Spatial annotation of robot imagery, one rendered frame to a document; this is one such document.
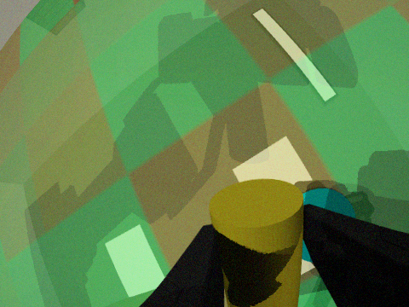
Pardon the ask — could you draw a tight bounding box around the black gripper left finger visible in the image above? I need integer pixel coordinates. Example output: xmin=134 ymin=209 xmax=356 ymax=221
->
xmin=140 ymin=225 xmax=225 ymax=307

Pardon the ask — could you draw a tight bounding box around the cyan circle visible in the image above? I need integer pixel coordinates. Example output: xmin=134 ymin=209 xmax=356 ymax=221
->
xmin=302 ymin=188 xmax=355 ymax=263

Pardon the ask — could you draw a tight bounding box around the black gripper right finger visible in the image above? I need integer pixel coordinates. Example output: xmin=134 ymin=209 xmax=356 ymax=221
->
xmin=303 ymin=204 xmax=409 ymax=307

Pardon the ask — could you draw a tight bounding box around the yellow tall cylinder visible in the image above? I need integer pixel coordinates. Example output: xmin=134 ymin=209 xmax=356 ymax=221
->
xmin=209 ymin=178 xmax=304 ymax=307

